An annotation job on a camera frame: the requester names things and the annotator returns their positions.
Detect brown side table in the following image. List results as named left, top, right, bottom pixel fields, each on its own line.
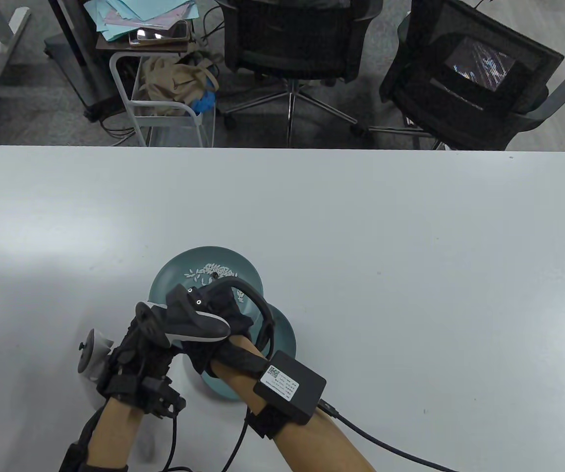
left=96, top=34, right=190, bottom=54

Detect black sensor box cable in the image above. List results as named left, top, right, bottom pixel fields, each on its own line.
left=317, top=401, right=460, bottom=472

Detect phone with shiny screen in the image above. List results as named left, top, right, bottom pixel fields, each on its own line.
left=129, top=21, right=190, bottom=46

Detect beige cloth bag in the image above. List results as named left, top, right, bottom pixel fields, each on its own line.
left=139, top=55, right=219, bottom=116

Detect grey right hand tracker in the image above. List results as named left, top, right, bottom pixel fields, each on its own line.
left=135, top=276, right=276, bottom=354

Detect white desk leg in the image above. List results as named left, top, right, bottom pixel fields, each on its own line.
left=0, top=0, right=32, bottom=82

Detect black left glove cable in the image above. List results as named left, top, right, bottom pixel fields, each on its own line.
left=162, top=415, right=187, bottom=472

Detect grey hand tracker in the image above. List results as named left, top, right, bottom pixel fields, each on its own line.
left=135, top=276, right=276, bottom=354
left=77, top=328, right=115, bottom=382

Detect blue gloves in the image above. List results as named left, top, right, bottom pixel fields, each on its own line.
left=192, top=91, right=216, bottom=114

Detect stack of light blue papers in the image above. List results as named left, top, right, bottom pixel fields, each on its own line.
left=84, top=0, right=199, bottom=41

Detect black left wrist module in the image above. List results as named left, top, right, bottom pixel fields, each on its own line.
left=138, top=376, right=186, bottom=418

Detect scattered white rice grains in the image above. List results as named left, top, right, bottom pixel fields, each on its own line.
left=184, top=264, right=246, bottom=303

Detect person's left forearm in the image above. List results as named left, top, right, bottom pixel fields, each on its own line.
left=84, top=396, right=141, bottom=472

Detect teal plate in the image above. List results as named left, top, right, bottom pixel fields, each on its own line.
left=148, top=246, right=266, bottom=340
left=199, top=302, right=297, bottom=401

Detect grey left hand tracker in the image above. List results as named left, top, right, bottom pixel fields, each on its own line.
left=77, top=328, right=115, bottom=382

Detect black right forearm sensor box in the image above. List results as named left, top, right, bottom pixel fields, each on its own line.
left=253, top=350, right=327, bottom=426

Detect white wire cart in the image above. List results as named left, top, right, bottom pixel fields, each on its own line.
left=110, top=49, right=216, bottom=147

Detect person's left hand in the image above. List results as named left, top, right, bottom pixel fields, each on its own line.
left=97, top=315, right=185, bottom=410

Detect person's right forearm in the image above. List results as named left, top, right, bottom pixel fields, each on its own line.
left=211, top=339, right=376, bottom=472

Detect black right glove cable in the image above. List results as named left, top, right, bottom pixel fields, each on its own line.
left=208, top=420, right=250, bottom=472

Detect black glove cable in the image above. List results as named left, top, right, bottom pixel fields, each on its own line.
left=208, top=420, right=250, bottom=472
left=162, top=415, right=187, bottom=472

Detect black mesh office chair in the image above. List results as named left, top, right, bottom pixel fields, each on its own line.
left=216, top=0, right=384, bottom=148

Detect person's right hand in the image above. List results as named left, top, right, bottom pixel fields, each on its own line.
left=182, top=288, right=256, bottom=379

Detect black chair with grey armrest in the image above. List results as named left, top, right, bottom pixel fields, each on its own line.
left=368, top=0, right=565, bottom=150

